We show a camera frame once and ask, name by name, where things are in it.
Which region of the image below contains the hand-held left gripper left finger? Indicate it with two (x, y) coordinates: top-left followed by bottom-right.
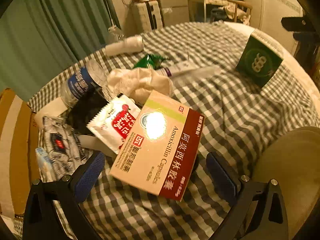
(22, 151), (107, 240)

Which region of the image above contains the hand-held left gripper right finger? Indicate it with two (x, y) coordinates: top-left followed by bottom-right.
(205, 152), (290, 240)

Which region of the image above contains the beige and maroon medicine box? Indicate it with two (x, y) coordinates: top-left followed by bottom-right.
(109, 90), (205, 202)

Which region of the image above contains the brown cardboard box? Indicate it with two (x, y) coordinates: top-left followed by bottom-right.
(0, 87), (40, 218)

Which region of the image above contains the black and white printed packet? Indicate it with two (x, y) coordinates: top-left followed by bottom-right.
(41, 115), (88, 180)

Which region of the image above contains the light blue small packet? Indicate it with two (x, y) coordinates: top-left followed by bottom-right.
(35, 146), (54, 180)

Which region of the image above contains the green carton box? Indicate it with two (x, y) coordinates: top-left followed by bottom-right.
(235, 29), (284, 88)

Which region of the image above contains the grey checked blanket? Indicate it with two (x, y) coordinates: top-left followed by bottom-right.
(27, 21), (320, 240)

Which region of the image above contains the white and red sachet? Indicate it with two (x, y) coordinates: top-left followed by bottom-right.
(86, 94), (142, 155)

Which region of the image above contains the black crumpled bag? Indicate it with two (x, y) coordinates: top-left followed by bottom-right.
(66, 90), (110, 135)

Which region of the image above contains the pile of clothes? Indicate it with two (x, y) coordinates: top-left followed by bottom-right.
(212, 5), (252, 25)

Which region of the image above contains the beige cushion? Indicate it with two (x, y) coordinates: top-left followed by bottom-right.
(250, 127), (320, 240)

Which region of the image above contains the white paper card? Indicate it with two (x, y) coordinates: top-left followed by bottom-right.
(35, 97), (69, 123)

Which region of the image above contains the cream wooden desk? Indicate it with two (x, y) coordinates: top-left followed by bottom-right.
(187, 0), (253, 25)

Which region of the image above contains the blue label plastic water bottle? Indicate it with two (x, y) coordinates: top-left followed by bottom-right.
(61, 59), (110, 108)

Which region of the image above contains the crumpled white cloth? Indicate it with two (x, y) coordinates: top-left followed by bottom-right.
(107, 67), (175, 105)

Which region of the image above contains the white tube with purple cap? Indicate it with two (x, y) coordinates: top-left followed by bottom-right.
(157, 61), (222, 78)

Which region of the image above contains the green snack packet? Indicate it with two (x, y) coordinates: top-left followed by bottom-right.
(133, 54), (170, 70)

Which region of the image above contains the small grey fridge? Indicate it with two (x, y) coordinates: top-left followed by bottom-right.
(152, 0), (190, 28)

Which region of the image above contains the white cylindrical bottle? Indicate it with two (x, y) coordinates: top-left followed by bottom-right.
(104, 35), (145, 55)

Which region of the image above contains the large clear plastic bottle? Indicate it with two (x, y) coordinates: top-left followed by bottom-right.
(107, 25), (125, 43)

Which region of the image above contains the green curtain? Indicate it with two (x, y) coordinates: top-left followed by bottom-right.
(0, 0), (120, 105)

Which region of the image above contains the white ribbed suitcase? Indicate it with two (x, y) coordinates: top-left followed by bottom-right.
(131, 0), (163, 32)

